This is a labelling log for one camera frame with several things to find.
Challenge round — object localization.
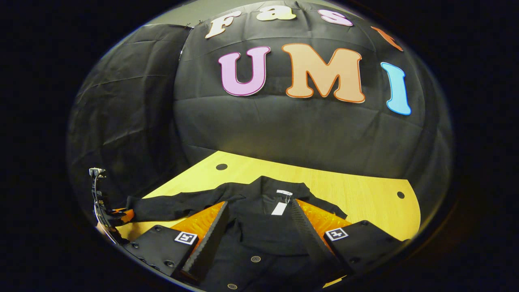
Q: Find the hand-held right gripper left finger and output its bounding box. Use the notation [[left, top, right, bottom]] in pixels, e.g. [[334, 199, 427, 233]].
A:
[[125, 201, 229, 284]]

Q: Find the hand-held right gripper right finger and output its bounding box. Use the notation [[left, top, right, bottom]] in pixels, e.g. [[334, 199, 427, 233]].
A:
[[290, 199, 408, 280]]

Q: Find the black buttoned shirt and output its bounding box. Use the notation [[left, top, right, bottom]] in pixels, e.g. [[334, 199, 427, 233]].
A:
[[127, 176, 348, 292]]

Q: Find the black backdrop cloth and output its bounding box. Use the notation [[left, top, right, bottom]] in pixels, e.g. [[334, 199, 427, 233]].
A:
[[67, 0, 454, 240]]

